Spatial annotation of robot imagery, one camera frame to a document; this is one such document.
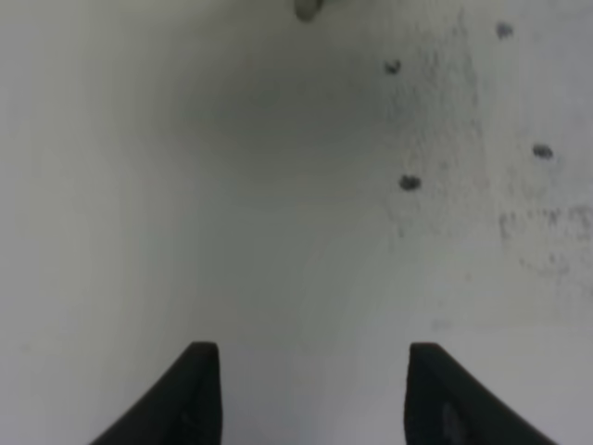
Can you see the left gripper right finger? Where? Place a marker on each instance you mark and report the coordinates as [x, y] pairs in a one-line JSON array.
[[445, 404]]

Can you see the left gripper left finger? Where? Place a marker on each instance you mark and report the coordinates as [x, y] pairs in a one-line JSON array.
[[183, 407]]

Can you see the stainless steel teapot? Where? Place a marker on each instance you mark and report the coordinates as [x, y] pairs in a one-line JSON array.
[[306, 10]]

